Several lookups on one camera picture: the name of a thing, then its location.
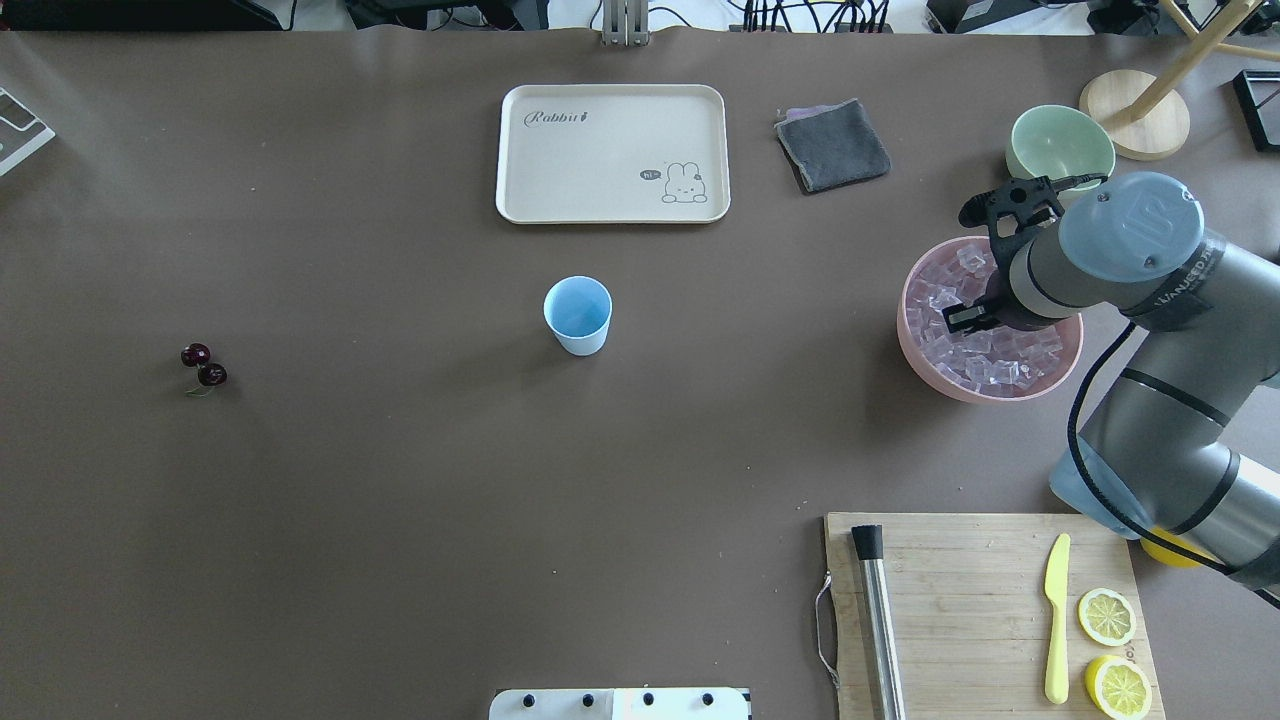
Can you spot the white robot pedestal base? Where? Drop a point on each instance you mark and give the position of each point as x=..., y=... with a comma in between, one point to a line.
x=623, y=703

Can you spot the light blue cup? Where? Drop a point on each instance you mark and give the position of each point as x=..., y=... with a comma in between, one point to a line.
x=578, y=311

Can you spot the lemon half upper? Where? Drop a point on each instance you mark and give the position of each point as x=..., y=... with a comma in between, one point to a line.
x=1118, y=688

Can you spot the cream rabbit tray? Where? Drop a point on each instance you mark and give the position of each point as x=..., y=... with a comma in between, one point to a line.
x=612, y=154

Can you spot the wooden mug tree stand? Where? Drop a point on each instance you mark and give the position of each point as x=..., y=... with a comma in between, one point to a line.
x=1143, y=115

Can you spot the green bowl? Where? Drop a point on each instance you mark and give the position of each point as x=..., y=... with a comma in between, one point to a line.
x=1057, y=142

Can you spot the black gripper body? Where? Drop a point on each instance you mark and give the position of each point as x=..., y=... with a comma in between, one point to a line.
x=998, y=303

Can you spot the wooden cutting board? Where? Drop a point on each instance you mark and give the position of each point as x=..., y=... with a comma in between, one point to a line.
x=972, y=625

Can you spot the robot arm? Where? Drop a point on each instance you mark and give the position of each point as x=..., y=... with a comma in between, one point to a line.
x=1149, y=462

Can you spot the clear ice cubes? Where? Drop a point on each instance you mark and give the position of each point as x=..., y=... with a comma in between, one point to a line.
x=985, y=355

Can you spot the yellow plastic knife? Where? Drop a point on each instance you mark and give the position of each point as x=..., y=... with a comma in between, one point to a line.
x=1055, y=589

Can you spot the grey folded cloth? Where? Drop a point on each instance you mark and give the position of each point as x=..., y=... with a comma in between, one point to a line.
x=830, y=146

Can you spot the lemon slice lower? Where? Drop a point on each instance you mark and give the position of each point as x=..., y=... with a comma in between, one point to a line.
x=1107, y=617

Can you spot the pink bowl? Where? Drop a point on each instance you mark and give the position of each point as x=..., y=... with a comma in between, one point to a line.
x=925, y=350

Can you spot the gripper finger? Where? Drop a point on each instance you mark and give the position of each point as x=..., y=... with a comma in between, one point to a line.
x=967, y=319

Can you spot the steel muddler black tip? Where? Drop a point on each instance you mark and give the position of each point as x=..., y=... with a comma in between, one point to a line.
x=867, y=543

